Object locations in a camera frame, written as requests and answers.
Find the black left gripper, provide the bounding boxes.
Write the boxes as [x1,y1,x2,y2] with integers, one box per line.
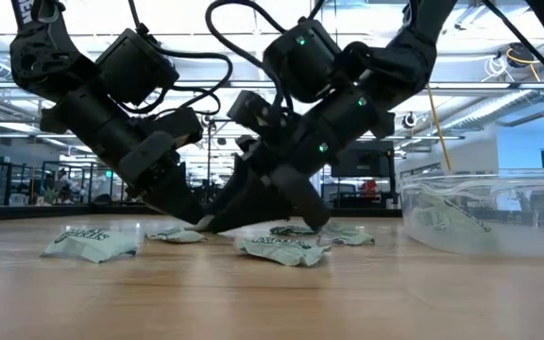
[40,84,206,226]

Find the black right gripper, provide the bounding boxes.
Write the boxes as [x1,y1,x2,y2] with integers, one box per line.
[205,89,397,235]

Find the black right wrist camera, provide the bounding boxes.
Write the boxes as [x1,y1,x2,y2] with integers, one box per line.
[227,89,276,141]

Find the person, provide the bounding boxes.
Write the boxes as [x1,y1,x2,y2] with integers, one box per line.
[56,168,84,205]

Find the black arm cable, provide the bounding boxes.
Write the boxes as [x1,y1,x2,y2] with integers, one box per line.
[127,0,234,119]
[204,0,298,114]

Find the black diagonal cable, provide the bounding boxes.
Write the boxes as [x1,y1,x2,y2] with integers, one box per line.
[482,0,544,94]

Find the black reel with yellow cord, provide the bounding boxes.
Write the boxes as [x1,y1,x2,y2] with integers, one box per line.
[505,42,536,68]

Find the black metal frame rig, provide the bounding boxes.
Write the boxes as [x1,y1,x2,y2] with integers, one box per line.
[205,117,214,189]

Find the black fence frame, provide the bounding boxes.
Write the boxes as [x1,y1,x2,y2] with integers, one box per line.
[0,158,42,207]

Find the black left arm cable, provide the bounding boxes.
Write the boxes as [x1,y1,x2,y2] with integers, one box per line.
[127,0,234,119]

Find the black cage frame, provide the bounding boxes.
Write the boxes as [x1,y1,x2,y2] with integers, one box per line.
[40,161,126,205]

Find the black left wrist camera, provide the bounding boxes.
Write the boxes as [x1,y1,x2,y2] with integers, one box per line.
[138,107,205,148]

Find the clear plastic bin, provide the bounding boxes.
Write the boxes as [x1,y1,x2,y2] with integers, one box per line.
[399,168,544,260]

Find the black table edge rail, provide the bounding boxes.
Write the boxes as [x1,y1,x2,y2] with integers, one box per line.
[0,204,403,223]

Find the black monitor screen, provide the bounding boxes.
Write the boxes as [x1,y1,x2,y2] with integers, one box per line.
[331,140,395,179]

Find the red background object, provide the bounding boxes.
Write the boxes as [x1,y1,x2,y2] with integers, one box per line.
[359,178,379,197]

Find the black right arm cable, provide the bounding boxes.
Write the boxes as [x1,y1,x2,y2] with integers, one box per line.
[204,0,298,114]

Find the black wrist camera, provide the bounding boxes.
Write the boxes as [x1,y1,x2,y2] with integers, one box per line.
[138,107,205,148]
[227,89,276,141]

